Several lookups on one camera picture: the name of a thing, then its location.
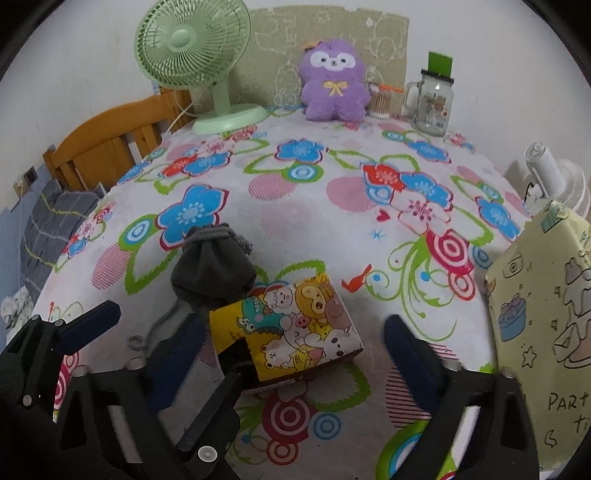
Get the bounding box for white standing fan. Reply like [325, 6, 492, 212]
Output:
[523, 142, 591, 215]

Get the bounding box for cotton swab jar orange lid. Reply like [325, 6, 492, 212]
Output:
[368, 83, 402, 118]

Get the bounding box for grey plaid bedding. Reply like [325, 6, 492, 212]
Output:
[21, 178, 105, 296]

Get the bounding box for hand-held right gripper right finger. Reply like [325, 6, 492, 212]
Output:
[385, 314, 542, 480]

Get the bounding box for purple plush toy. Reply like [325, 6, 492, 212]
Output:
[297, 38, 371, 123]

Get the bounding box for cartoon printed packet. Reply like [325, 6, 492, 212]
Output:
[209, 273, 365, 384]

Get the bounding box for white fan cord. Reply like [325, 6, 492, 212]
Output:
[159, 90, 204, 139]

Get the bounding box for yellow printed storage box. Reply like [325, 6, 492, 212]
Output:
[484, 203, 591, 474]

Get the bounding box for dark grey drawstring pouch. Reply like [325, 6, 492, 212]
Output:
[128, 224, 258, 354]

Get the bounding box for glass mug jar green lid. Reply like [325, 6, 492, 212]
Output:
[402, 52, 455, 137]

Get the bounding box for green printed wall board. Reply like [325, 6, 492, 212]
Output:
[233, 6, 410, 116]

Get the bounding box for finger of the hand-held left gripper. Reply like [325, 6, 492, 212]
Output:
[177, 362, 254, 468]
[61, 300, 122, 354]

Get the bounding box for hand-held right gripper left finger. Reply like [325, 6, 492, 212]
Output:
[54, 318, 207, 480]

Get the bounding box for green desk fan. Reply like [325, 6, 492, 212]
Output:
[134, 0, 269, 136]

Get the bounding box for floral tablecloth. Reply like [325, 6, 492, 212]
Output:
[32, 106, 536, 480]

